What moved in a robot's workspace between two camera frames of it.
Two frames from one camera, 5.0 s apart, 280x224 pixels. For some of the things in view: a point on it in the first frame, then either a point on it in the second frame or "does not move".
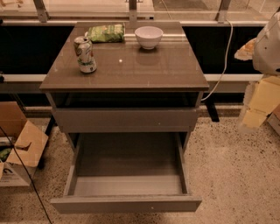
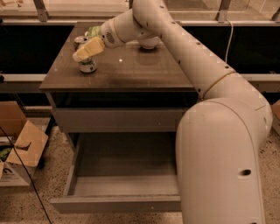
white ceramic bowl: (149, 37) does not move
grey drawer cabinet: (128, 94) does not move
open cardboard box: (21, 143) does not move
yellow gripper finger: (264, 98) → (109, 36)
